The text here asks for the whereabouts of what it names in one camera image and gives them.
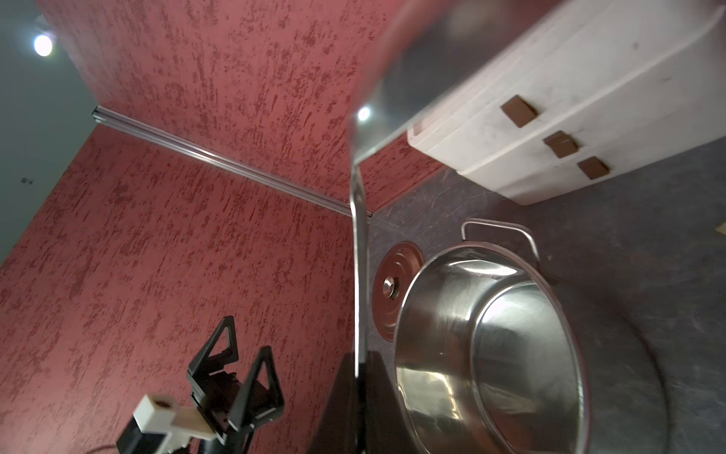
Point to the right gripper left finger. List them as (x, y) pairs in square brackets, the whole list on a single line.
[(338, 430)]

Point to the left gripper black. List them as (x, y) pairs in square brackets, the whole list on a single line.
[(219, 395)]

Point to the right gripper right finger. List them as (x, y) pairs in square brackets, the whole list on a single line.
[(385, 425)]

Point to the stainless steel pot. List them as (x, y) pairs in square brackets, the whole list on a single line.
[(492, 356)]

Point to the steel pot lid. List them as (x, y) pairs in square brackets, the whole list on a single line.
[(393, 277)]

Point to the long steel ladle spoon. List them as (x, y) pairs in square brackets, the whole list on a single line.
[(429, 49)]

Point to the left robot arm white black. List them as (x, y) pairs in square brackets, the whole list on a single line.
[(133, 442)]

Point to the ceiling lamp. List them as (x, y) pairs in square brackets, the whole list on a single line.
[(45, 40)]

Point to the white three drawer box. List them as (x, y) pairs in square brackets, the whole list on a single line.
[(598, 89)]

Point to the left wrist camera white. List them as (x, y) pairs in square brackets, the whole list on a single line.
[(161, 415)]

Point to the left aluminium corner post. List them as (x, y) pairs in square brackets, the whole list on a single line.
[(111, 119)]

